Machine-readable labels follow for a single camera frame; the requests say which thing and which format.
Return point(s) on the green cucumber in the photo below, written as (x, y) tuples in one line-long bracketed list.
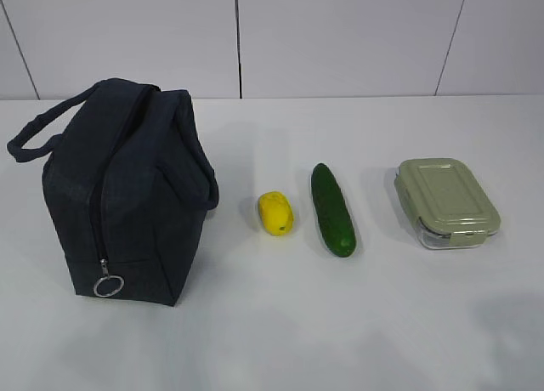
[(334, 221)]

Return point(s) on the yellow lemon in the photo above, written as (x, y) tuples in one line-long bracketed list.
[(275, 213)]

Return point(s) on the dark navy lunch bag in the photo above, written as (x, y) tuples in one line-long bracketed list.
[(127, 185)]

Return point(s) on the green-lidded glass food container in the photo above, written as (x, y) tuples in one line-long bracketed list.
[(445, 204)]

